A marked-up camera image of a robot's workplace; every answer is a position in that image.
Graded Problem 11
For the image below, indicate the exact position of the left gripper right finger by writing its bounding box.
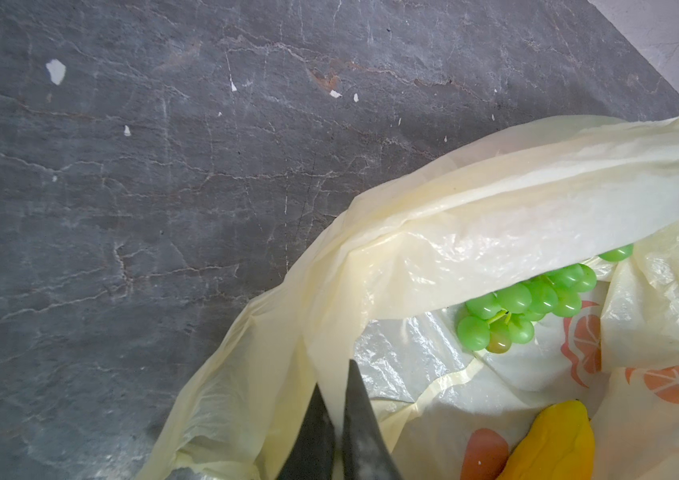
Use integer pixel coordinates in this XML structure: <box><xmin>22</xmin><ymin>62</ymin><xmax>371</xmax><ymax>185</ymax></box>
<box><xmin>341</xmin><ymin>360</ymin><xmax>403</xmax><ymax>480</ymax></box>

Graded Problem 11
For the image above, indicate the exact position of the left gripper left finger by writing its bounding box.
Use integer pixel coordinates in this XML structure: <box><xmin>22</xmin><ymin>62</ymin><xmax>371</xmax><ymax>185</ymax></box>
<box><xmin>276</xmin><ymin>386</ymin><xmax>335</xmax><ymax>480</ymax></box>

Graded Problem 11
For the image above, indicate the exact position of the green grape bunch fake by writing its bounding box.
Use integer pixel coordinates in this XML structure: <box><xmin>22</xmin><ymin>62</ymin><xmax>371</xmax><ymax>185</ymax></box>
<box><xmin>455</xmin><ymin>243</ymin><xmax>635</xmax><ymax>355</ymax></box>

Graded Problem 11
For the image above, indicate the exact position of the orange fake fruit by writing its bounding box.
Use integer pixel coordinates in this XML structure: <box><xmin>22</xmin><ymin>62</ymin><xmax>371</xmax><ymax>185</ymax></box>
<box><xmin>499</xmin><ymin>400</ymin><xmax>595</xmax><ymax>480</ymax></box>

